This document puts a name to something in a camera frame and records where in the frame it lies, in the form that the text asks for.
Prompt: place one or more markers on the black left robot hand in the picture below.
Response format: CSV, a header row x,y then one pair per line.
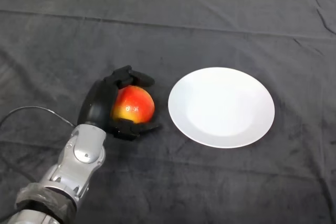
x,y
101,103

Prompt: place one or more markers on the red yellow apple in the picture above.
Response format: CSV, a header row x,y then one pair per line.
x,y
135,104

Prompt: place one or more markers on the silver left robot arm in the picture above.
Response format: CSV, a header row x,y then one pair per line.
x,y
71,166

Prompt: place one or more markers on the white round plate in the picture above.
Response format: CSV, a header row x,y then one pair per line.
x,y
221,108

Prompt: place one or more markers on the black cloth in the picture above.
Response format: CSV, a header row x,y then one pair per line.
x,y
210,24

